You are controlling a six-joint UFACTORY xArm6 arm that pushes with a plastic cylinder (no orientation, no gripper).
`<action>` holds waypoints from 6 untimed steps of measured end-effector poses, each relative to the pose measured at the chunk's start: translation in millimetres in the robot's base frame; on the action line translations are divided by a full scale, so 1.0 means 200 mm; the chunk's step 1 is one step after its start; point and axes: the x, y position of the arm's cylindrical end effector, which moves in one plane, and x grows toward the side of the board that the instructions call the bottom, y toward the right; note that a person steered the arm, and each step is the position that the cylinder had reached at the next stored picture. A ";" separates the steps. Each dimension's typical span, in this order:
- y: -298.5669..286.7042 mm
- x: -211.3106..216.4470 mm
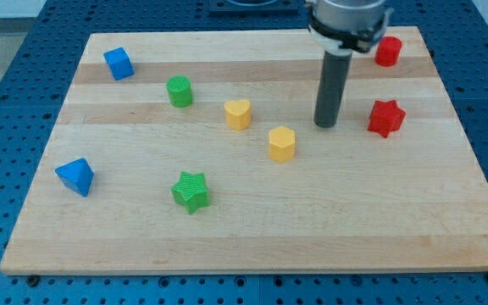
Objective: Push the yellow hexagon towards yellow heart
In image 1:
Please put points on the yellow heart block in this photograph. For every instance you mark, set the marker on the yellow heart block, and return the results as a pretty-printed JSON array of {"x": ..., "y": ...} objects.
[{"x": 238, "y": 114}]

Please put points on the green cylinder block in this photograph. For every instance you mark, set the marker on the green cylinder block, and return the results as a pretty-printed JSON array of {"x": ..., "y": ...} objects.
[{"x": 179, "y": 90}]

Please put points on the green star block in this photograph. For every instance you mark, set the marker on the green star block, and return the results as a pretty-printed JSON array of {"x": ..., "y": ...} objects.
[{"x": 191, "y": 191}]

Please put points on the blue cube block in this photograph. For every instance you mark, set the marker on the blue cube block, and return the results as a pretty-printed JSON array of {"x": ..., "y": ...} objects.
[{"x": 119, "y": 63}]

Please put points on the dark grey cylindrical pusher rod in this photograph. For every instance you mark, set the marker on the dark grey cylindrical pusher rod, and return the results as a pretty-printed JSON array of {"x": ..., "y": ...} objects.
[{"x": 331, "y": 87}]

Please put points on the dark blue base plate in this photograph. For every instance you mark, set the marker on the dark blue base plate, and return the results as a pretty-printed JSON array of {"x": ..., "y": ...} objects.
[{"x": 233, "y": 7}]

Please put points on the red star block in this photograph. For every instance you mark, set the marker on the red star block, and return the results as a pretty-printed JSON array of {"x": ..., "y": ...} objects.
[{"x": 385, "y": 117}]

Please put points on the red cylinder block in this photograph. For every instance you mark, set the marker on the red cylinder block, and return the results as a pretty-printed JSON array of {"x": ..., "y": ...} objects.
[{"x": 388, "y": 51}]

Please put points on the yellow hexagon block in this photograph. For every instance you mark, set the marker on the yellow hexagon block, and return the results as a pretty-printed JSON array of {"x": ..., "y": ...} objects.
[{"x": 282, "y": 144}]

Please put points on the blue triangular prism block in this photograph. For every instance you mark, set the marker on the blue triangular prism block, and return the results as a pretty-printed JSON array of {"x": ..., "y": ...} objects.
[{"x": 77, "y": 176}]

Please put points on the wooden board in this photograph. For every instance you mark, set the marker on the wooden board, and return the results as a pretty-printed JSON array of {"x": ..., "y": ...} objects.
[{"x": 349, "y": 201}]

